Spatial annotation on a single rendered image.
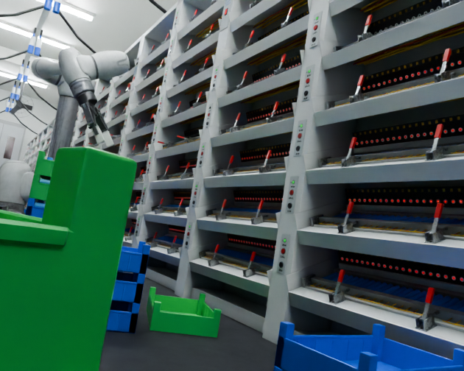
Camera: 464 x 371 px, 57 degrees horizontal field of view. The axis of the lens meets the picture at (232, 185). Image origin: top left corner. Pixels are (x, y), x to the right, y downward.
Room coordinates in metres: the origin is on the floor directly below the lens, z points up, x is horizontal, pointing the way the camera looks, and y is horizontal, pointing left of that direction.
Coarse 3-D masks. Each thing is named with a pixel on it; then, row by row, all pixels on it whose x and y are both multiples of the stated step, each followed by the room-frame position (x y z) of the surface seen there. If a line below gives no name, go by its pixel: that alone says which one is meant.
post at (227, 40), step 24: (240, 0) 1.95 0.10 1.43; (264, 24) 2.03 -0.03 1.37; (240, 48) 1.97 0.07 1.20; (240, 72) 1.98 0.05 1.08; (216, 96) 1.94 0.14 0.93; (216, 120) 1.94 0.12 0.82; (240, 120) 2.01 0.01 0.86; (240, 144) 2.02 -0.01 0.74; (192, 192) 2.00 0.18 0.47; (216, 192) 1.97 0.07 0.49; (192, 216) 1.97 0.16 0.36; (192, 240) 1.93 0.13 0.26; (216, 240) 1.99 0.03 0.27; (216, 288) 2.01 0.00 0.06
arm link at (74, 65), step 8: (72, 48) 1.70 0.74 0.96; (64, 56) 1.68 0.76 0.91; (72, 56) 1.68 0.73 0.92; (80, 56) 1.70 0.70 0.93; (88, 56) 1.72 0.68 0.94; (64, 64) 1.68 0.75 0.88; (72, 64) 1.67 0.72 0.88; (80, 64) 1.69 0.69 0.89; (88, 64) 1.70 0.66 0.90; (64, 72) 1.69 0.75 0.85; (72, 72) 1.68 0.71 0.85; (80, 72) 1.69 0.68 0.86; (88, 72) 1.71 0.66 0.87; (96, 72) 1.73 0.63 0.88; (72, 80) 1.68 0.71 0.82
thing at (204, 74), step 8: (184, 72) 2.39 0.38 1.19; (200, 72) 2.13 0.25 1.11; (208, 72) 2.07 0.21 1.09; (184, 80) 2.39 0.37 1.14; (192, 80) 2.23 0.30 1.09; (200, 80) 2.15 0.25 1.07; (208, 80) 2.34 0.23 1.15; (168, 88) 2.54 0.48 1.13; (176, 88) 2.41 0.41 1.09; (184, 88) 2.33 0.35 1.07; (192, 88) 2.53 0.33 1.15; (200, 88) 2.42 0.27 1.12; (168, 96) 2.53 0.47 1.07
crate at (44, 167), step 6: (42, 156) 1.41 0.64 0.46; (36, 162) 1.41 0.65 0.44; (42, 162) 1.42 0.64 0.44; (48, 162) 1.42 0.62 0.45; (54, 162) 1.42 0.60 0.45; (36, 168) 1.41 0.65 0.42; (42, 168) 1.42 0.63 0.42; (48, 168) 1.42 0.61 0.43; (42, 174) 1.42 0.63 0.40; (48, 174) 1.42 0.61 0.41
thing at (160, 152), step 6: (156, 144) 2.53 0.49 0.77; (162, 144) 2.55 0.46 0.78; (186, 144) 2.15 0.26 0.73; (192, 144) 2.10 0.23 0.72; (198, 144) 2.04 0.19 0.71; (156, 150) 2.54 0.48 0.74; (162, 150) 2.44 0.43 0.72; (168, 150) 2.37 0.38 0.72; (174, 150) 2.30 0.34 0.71; (180, 150) 2.23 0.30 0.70; (186, 150) 2.17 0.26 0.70; (192, 150) 2.11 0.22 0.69; (156, 156) 2.53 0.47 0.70; (162, 156) 2.46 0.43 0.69
